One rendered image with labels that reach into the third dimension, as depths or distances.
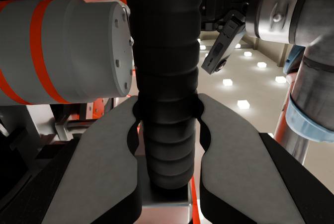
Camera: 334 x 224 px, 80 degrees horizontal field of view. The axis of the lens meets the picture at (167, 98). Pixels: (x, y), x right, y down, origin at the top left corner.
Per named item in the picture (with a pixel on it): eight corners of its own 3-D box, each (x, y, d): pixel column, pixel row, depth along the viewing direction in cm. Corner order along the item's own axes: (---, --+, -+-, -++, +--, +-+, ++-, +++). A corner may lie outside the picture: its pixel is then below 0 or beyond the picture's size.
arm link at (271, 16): (300, 37, 30) (281, 50, 25) (269, 34, 33) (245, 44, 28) (318, -21, 26) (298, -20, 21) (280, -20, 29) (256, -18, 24)
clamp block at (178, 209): (62, 208, 14) (81, 246, 16) (194, 204, 14) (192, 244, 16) (87, 154, 18) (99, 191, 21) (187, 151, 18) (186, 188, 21)
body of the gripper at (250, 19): (211, -26, 36) (285, -31, 28) (208, 25, 40) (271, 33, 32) (183, -26, 31) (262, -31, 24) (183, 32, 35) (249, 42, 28)
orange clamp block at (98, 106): (64, 115, 54) (79, 120, 62) (94, 114, 54) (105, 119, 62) (67, 90, 55) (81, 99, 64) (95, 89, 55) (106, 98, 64)
